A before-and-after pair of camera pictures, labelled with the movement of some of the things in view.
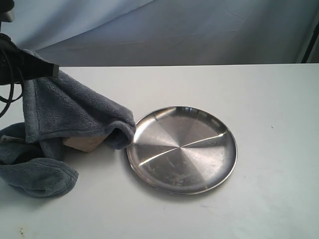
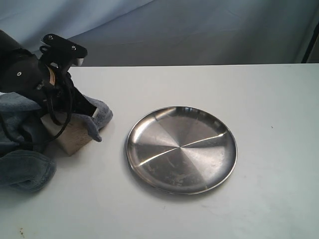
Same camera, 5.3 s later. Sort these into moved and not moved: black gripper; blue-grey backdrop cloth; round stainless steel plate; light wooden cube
Moved: light wooden cube; black gripper
Not moved: round stainless steel plate; blue-grey backdrop cloth
